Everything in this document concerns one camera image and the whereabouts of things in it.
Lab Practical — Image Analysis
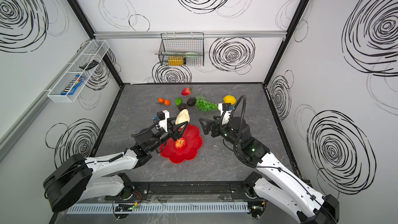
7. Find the red apple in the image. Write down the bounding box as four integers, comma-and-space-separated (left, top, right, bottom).
175, 138, 187, 150

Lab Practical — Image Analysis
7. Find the red flower-shaped fruit bowl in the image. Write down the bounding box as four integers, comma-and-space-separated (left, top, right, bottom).
160, 124, 203, 164

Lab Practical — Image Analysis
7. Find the large yellow lemon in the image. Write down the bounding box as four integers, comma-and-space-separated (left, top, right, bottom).
223, 95, 237, 105

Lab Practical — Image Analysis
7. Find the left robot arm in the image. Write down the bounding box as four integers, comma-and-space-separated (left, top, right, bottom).
43, 117, 189, 213

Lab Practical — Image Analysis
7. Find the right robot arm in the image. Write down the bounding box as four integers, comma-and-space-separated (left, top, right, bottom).
199, 117, 340, 224

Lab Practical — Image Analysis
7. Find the green grape bunch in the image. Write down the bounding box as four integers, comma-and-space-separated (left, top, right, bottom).
195, 95, 218, 112

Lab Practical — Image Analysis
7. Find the dark purple mangosteen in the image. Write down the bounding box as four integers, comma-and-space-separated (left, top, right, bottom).
178, 103, 188, 111

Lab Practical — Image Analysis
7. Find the green lime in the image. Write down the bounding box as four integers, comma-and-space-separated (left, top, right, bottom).
175, 97, 182, 106

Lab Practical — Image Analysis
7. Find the dark avocado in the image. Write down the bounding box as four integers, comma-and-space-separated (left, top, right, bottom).
187, 97, 197, 107

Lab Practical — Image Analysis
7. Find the red strawberry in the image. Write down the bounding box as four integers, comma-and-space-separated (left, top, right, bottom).
181, 87, 192, 96

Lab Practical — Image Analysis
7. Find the yellow sponge in basket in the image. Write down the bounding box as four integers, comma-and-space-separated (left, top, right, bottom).
168, 57, 185, 66

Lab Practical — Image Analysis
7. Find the black remote control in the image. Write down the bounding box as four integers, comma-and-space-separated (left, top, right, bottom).
79, 60, 99, 71

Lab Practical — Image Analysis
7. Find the blue candy packet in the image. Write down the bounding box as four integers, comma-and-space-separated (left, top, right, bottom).
61, 75, 86, 95

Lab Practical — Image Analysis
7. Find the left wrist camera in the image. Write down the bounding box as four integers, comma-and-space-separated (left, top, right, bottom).
154, 110, 170, 132

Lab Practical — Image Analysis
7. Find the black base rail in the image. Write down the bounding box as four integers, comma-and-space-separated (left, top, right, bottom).
63, 180, 315, 201

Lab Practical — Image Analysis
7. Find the black wire wall basket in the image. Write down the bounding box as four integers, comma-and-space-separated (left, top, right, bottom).
155, 35, 205, 67

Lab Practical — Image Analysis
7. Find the white slotted cable duct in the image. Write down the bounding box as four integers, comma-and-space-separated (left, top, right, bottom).
66, 202, 249, 215

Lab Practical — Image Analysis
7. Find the aluminium wall rail back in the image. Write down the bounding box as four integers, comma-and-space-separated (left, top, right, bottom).
94, 30, 287, 39

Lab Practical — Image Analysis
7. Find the aluminium wall rail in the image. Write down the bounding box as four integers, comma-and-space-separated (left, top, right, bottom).
94, 30, 287, 39
1, 39, 93, 162

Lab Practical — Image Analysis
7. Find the white wire wall shelf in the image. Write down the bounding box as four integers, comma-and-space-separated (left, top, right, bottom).
47, 39, 110, 103

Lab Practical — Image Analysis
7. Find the aluminium wall rail left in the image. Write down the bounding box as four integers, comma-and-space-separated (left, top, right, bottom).
1, 39, 93, 162

